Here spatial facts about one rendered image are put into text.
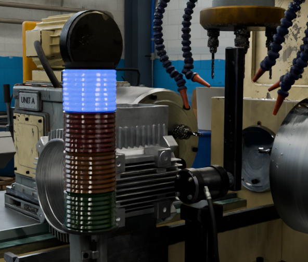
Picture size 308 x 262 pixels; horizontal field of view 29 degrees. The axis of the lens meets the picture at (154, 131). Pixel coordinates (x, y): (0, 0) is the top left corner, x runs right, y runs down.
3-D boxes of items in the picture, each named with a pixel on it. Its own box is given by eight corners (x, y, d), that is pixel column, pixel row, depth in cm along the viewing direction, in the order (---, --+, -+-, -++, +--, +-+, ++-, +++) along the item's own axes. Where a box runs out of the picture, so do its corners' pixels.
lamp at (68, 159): (97, 182, 72) (97, 144, 72) (127, 190, 67) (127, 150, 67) (53, 187, 68) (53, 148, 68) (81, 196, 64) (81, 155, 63)
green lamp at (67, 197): (97, 218, 73) (97, 182, 72) (127, 228, 68) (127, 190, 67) (53, 226, 69) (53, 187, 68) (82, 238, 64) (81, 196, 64)
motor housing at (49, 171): (119, 212, 121) (119, 119, 119) (184, 232, 107) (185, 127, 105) (31, 230, 108) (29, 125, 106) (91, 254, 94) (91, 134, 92)
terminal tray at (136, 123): (132, 140, 116) (132, 103, 116) (169, 145, 108) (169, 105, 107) (80, 144, 108) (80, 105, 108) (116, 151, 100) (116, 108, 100)
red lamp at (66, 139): (97, 144, 72) (97, 107, 71) (127, 150, 67) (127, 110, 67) (53, 148, 68) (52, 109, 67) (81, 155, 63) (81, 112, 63)
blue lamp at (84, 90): (97, 107, 71) (97, 69, 71) (127, 110, 67) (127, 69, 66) (52, 109, 67) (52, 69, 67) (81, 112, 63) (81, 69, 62)
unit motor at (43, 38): (67, 150, 194) (66, 18, 190) (128, 162, 169) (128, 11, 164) (-8, 157, 178) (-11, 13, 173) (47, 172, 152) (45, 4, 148)
